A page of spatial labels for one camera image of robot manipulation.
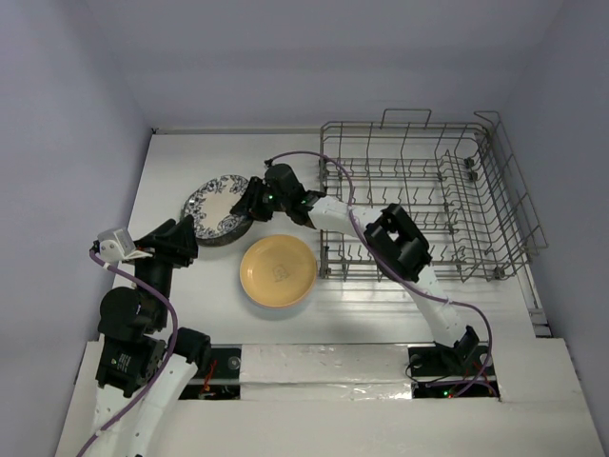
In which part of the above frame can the grey plate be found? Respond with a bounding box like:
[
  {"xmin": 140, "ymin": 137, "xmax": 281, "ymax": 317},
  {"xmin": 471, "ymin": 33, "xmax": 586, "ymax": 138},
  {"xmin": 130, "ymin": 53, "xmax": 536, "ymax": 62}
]
[{"xmin": 197, "ymin": 220, "xmax": 253, "ymax": 248}]

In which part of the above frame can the blue patterned plate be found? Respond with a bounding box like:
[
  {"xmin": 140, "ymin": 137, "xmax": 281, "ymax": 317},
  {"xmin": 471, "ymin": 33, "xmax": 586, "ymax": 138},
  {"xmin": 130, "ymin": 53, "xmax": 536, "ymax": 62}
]
[{"xmin": 181, "ymin": 174, "xmax": 249, "ymax": 243}]

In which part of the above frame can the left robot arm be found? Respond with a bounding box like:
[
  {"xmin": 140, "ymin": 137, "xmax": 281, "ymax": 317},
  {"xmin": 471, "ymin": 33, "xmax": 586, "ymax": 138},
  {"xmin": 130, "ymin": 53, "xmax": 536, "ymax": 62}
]
[{"xmin": 78, "ymin": 216, "xmax": 211, "ymax": 456}]

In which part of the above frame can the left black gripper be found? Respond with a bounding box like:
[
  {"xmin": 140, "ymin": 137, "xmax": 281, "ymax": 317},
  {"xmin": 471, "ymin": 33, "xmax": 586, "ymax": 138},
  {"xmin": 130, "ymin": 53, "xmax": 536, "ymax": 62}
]
[{"xmin": 129, "ymin": 211, "xmax": 198, "ymax": 325}]

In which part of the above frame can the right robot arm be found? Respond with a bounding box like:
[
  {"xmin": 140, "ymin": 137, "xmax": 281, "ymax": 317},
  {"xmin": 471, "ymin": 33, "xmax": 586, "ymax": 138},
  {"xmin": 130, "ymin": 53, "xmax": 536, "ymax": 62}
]
[{"xmin": 230, "ymin": 164, "xmax": 488, "ymax": 386}]

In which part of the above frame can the metal wire dish rack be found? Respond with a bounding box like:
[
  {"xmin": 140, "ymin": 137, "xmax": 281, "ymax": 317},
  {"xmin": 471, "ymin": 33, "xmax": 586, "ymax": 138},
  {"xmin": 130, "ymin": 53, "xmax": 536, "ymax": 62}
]
[{"xmin": 319, "ymin": 108, "xmax": 548, "ymax": 282}]

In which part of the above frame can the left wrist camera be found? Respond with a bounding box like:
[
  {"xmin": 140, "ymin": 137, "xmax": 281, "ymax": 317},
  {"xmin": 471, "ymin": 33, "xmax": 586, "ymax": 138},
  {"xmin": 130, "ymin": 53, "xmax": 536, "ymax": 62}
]
[{"xmin": 93, "ymin": 228, "xmax": 152, "ymax": 264}]

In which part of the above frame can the yellow plate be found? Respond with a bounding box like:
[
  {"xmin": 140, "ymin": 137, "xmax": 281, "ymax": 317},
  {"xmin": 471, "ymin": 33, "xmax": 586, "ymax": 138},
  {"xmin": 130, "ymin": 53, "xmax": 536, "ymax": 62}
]
[{"xmin": 239, "ymin": 234, "xmax": 318, "ymax": 297}]

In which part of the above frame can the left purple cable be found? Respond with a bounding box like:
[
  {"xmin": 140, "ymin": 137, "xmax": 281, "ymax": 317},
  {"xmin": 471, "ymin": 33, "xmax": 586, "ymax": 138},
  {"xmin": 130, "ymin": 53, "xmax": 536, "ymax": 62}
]
[{"xmin": 75, "ymin": 247, "xmax": 181, "ymax": 457}]

